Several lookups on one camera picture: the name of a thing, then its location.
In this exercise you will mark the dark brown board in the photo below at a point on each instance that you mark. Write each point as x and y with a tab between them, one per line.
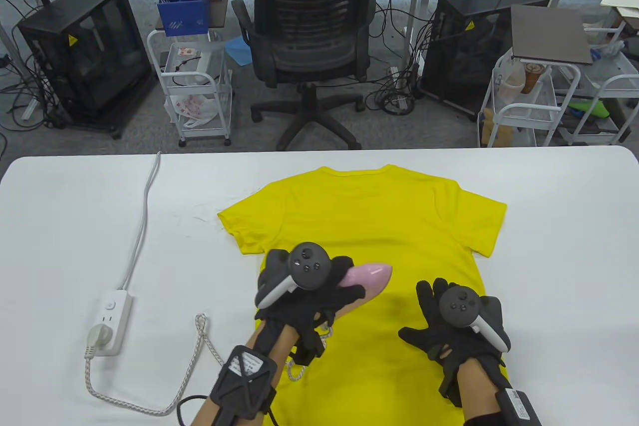
549	31

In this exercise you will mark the black wrist sensor box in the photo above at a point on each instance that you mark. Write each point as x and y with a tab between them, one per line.
519	408

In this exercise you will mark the pink electric iron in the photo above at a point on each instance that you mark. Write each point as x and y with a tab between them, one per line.
372	273

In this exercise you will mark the green plastic item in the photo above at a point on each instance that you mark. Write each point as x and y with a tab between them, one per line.
591	109

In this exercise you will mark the white table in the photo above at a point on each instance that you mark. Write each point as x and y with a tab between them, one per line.
75	221

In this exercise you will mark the yellow t-shirt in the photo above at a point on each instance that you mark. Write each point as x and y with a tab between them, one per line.
374	216

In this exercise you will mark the person's right hand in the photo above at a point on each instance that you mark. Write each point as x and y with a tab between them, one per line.
429	341

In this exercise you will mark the brown paper bag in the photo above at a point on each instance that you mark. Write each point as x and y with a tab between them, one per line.
499	134

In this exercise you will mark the grey white controller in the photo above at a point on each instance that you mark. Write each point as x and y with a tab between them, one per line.
459	303
309	266

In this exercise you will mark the black computer case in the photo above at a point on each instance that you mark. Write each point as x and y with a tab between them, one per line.
85	56
464	61

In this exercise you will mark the white metal cart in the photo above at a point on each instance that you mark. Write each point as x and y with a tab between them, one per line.
223	96
614	81
519	109

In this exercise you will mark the white printed plastic bag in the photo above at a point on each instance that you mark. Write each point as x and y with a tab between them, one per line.
192	106

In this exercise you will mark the brown coffee cup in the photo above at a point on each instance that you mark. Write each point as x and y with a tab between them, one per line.
530	79

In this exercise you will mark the person's left hand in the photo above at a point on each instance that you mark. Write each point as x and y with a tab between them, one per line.
319	306

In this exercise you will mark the blue cloth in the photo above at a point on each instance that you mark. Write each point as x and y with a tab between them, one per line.
237	49

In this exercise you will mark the black mesh office chair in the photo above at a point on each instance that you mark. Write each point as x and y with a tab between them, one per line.
314	46

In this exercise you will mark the translucent plastic jug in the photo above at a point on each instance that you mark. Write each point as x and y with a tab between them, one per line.
511	86

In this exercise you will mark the person's right forearm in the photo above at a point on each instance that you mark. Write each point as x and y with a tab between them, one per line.
474	386

